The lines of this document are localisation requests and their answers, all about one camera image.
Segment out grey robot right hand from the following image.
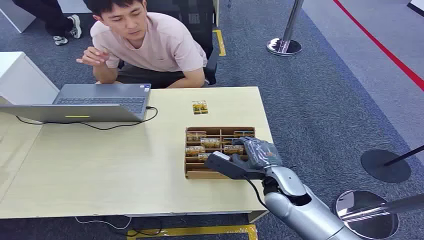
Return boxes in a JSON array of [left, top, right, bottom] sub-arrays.
[[231, 136, 284, 171]]

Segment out person's right hand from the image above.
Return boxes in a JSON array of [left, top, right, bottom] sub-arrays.
[[75, 45, 111, 67]]

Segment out person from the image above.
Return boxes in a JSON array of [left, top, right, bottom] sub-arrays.
[[75, 0, 209, 90], [12, 0, 83, 47]]

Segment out cardboard divider card box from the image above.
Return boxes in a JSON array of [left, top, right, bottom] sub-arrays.
[[184, 126, 257, 180]]

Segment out grey laptop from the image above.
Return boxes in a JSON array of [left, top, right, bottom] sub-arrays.
[[0, 83, 153, 124]]

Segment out white table leg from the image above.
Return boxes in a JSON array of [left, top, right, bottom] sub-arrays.
[[247, 210, 270, 224]]

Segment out white cabinet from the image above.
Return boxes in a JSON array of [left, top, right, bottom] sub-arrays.
[[0, 50, 61, 106]]

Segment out white furniture panel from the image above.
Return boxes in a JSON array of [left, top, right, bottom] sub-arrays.
[[0, 0, 37, 34]]

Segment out yellow floor tape corner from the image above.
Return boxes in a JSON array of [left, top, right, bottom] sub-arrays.
[[126, 224, 259, 240]]

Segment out black office chair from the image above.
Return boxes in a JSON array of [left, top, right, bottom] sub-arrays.
[[145, 0, 220, 87]]

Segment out chrome stanchion round base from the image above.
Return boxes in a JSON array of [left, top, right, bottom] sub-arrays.
[[265, 0, 305, 57]]

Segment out chrome stanchion mirror base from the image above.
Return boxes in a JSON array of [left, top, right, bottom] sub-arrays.
[[332, 189, 424, 240]]

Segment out yellow floor tape strip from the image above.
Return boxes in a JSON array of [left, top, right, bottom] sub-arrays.
[[212, 29, 227, 58]]

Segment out black stanchion flat base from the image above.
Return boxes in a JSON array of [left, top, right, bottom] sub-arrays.
[[360, 144, 424, 184]]

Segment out red floor tape line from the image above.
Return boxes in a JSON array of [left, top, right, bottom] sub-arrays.
[[332, 0, 424, 93]]

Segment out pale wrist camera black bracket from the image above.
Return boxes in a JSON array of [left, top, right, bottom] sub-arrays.
[[204, 150, 267, 181]]

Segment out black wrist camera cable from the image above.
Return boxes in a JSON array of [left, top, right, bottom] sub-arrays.
[[242, 176, 270, 210]]

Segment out black laptop power cable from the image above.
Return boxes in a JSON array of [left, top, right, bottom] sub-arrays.
[[15, 105, 160, 131]]

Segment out black floor cable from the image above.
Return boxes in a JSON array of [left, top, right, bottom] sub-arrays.
[[125, 217, 164, 238]]

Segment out white floor cable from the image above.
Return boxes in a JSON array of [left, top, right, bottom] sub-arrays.
[[74, 215, 133, 231]]

